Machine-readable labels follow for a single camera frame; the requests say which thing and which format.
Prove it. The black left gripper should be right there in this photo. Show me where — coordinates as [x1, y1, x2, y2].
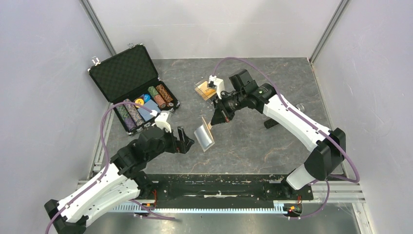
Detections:
[146, 125, 194, 161]

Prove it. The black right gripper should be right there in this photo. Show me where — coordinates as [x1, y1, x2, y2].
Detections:
[211, 91, 247, 125]

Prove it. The tan leather card holder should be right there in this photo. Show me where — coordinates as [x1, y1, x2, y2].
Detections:
[194, 116, 215, 152]

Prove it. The clear acrylic card box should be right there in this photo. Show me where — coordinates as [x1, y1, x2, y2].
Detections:
[194, 78, 225, 103]

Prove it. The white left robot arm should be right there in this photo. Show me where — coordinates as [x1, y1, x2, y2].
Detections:
[44, 126, 194, 234]

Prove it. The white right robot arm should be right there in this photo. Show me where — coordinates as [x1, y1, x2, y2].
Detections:
[208, 69, 346, 199]

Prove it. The blue patterned card deck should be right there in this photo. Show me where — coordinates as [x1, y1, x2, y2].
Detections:
[137, 100, 161, 121]

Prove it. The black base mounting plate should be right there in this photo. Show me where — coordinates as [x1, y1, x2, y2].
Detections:
[136, 174, 314, 210]

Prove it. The black cylindrical flashlight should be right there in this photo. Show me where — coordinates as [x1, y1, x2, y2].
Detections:
[263, 103, 306, 129]

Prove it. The pink chip stack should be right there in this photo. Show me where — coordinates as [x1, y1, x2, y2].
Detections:
[148, 86, 166, 109]

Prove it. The purple chip stack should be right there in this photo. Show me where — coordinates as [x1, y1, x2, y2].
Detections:
[120, 104, 145, 135]

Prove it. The orange black chip stack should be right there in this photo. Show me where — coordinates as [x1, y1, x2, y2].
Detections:
[155, 84, 173, 103]

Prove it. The yellow dealer chip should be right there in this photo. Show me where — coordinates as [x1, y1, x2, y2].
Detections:
[134, 97, 145, 108]

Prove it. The green chip stack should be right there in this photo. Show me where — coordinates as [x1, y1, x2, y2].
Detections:
[115, 104, 130, 122]

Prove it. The black poker chip case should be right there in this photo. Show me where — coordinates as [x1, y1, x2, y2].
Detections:
[88, 43, 181, 136]

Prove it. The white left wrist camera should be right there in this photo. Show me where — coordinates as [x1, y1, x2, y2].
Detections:
[149, 111, 172, 133]

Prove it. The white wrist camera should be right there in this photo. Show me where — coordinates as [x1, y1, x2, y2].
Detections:
[207, 75, 225, 99]
[149, 111, 172, 133]

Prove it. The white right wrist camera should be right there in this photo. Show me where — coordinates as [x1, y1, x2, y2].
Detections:
[207, 75, 225, 99]

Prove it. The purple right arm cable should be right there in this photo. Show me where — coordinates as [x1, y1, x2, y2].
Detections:
[212, 57, 360, 220]

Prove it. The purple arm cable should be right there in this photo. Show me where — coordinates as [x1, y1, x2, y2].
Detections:
[212, 57, 360, 220]
[44, 101, 176, 234]

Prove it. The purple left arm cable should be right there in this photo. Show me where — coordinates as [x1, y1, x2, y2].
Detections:
[44, 101, 176, 234]

